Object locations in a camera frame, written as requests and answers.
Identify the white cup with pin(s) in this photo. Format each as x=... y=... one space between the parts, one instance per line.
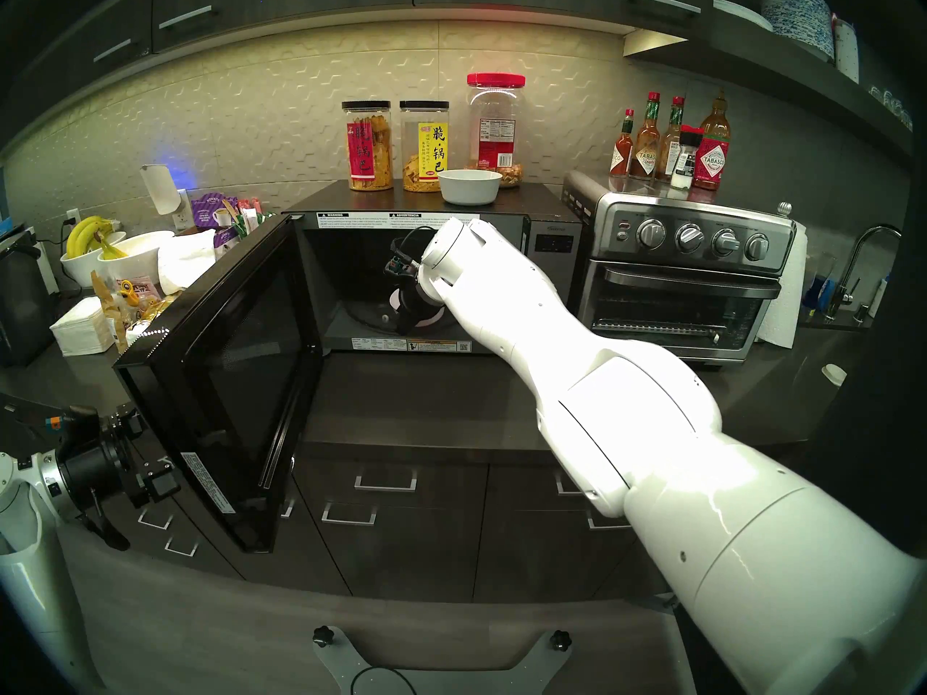
x=847 y=53

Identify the white paper napkin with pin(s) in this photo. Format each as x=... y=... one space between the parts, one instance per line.
x=187 y=263
x=137 y=331

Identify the white paper towel roll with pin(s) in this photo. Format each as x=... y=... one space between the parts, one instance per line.
x=786 y=295

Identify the white red sachet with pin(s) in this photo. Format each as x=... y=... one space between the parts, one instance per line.
x=251 y=212

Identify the white soap bottle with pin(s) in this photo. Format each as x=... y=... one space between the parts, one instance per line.
x=878 y=299

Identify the black glass microwave door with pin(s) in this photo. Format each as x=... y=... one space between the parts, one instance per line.
x=239 y=382

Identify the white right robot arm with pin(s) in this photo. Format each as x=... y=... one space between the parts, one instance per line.
x=652 y=447

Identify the yellow banana bunch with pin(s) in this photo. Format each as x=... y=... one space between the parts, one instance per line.
x=83 y=234

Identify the glass microwave turntable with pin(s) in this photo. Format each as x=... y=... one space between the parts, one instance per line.
x=362 y=316

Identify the clear jar red lid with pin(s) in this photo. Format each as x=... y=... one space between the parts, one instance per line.
x=495 y=136

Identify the pink bowl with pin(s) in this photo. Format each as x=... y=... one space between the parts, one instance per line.
x=396 y=300

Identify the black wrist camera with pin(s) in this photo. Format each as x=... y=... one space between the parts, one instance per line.
x=72 y=429
x=400 y=260

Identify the blue patterned bowl stack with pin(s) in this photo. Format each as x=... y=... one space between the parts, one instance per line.
x=797 y=13

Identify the small red hot sauce bottle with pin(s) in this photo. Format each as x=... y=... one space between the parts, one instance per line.
x=621 y=154

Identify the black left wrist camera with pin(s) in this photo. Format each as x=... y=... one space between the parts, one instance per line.
x=72 y=429

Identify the black countertop appliance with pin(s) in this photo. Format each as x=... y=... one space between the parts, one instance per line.
x=22 y=302

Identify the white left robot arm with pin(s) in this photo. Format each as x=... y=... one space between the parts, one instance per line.
x=36 y=592

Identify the purple snack packet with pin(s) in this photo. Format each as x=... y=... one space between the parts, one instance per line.
x=211 y=210

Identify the large Tabasco bottle red label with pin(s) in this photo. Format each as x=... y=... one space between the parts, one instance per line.
x=712 y=158

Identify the snack jar yellow label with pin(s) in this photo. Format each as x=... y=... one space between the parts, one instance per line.
x=425 y=143

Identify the blue sink item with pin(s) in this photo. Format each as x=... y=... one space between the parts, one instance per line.
x=818 y=292

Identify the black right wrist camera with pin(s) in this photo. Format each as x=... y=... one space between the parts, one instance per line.
x=400 y=260

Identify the Tabasco bottle brown sauce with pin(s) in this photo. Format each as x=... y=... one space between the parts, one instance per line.
x=644 y=154

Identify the large white bowl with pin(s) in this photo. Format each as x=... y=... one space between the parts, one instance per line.
x=141 y=255

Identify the white napkin stack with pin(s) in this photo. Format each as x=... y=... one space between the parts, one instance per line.
x=81 y=328

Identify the chrome sink faucet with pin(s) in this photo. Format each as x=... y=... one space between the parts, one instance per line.
x=842 y=295

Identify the white round lid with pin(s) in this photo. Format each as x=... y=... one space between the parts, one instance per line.
x=834 y=375

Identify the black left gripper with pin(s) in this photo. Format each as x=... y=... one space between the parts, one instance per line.
x=94 y=469

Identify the black base knob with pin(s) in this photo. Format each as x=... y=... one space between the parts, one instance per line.
x=560 y=640
x=323 y=635

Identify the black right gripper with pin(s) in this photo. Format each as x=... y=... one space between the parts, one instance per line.
x=416 y=306

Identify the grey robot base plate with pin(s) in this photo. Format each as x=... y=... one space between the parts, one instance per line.
x=442 y=683

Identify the dark open wall shelf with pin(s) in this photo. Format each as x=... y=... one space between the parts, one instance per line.
x=768 y=67

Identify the small white bowl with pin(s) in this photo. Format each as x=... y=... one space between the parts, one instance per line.
x=80 y=270

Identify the white wall outlet plate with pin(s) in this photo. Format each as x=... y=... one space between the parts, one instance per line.
x=184 y=212

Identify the pink yellow snack packet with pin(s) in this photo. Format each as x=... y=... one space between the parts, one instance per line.
x=141 y=292

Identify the snack jar red label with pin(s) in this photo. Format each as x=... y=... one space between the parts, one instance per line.
x=367 y=150

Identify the small wrapped cake packets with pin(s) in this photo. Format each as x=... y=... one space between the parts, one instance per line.
x=161 y=306

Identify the white shaker dark lid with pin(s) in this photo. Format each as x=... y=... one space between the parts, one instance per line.
x=684 y=165

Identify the stainless toaster oven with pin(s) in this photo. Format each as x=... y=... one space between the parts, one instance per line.
x=702 y=219

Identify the single yellow banana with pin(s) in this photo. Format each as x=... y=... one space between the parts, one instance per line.
x=114 y=252

